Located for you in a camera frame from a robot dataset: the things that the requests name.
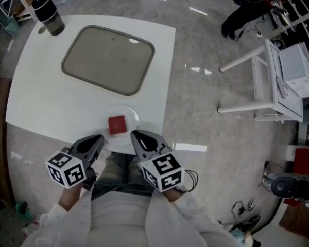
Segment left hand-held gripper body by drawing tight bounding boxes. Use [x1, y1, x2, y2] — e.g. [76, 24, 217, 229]
[45, 146, 98, 191]

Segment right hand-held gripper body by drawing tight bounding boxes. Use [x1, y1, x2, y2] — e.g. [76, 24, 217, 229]
[136, 144, 185, 192]

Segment red cube block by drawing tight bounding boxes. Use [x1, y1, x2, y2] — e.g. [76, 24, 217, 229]
[108, 115, 127, 135]

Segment small white round plate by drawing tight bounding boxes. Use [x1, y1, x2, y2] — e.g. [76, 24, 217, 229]
[99, 103, 142, 147]

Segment grey rectangular tray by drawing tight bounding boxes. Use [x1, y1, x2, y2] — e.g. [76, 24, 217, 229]
[61, 25, 156, 96]

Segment person's left forearm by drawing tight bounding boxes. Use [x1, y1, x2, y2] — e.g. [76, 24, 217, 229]
[22, 183, 95, 247]

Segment person's right forearm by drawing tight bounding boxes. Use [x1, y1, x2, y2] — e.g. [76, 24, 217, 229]
[144, 188, 243, 247]

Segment person's legs in grey trousers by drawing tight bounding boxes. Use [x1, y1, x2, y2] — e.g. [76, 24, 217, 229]
[91, 152, 158, 198]

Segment person's white shirt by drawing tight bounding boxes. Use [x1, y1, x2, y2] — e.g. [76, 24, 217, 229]
[87, 190, 155, 247]

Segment dark grey machine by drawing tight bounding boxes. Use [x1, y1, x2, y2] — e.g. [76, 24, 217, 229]
[262, 172, 309, 203]

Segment dark water bottle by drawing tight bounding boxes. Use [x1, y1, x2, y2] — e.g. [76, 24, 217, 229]
[31, 0, 65, 37]

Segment green bin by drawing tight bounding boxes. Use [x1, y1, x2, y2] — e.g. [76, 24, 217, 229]
[5, 16, 20, 34]

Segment white side table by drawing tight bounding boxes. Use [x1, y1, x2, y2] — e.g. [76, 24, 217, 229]
[217, 38, 304, 123]

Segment red board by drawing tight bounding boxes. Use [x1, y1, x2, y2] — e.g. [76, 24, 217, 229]
[288, 145, 309, 174]

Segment white microwave oven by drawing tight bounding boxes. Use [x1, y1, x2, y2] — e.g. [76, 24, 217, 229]
[278, 42, 309, 97]

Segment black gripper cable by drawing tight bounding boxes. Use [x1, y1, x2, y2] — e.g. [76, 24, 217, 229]
[180, 170, 198, 192]

